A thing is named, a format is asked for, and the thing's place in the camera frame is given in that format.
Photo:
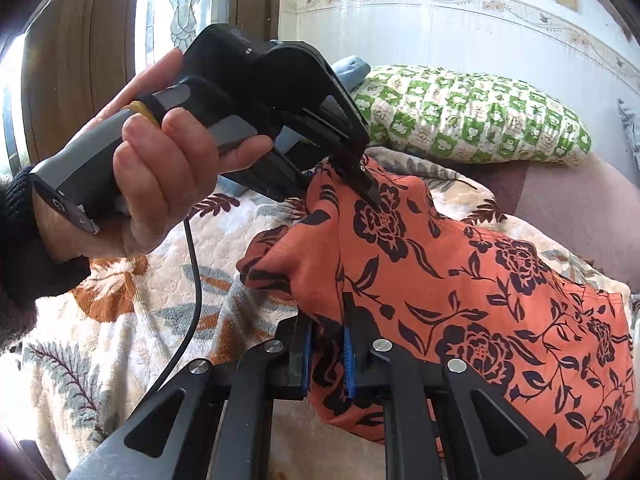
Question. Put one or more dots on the patterned glass window pane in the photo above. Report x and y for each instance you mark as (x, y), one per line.
(175, 5)

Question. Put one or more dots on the wooden door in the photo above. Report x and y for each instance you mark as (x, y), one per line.
(80, 60)

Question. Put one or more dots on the cream leaf-print plush blanket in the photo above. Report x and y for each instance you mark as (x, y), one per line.
(150, 310)

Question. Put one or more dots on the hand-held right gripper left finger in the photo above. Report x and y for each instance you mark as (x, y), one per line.
(305, 360)

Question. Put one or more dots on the mauve bed sheet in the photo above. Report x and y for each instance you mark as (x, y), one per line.
(575, 200)

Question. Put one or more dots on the person's left hand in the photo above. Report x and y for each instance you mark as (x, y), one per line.
(165, 185)

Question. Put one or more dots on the orange floral garment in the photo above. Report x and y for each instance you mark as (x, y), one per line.
(450, 285)

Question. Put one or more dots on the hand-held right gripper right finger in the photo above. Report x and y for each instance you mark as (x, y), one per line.
(348, 360)

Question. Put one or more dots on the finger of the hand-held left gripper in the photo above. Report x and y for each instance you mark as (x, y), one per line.
(367, 185)
(265, 175)

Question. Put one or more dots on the person's left forearm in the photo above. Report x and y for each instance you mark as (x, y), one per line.
(30, 260)

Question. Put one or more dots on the blue-grey towel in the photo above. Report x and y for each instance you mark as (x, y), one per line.
(350, 67)

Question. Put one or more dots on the light blue cloth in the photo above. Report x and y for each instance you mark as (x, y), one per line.
(631, 125)

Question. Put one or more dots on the green patterned pillow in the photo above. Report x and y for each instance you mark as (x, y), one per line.
(475, 115)

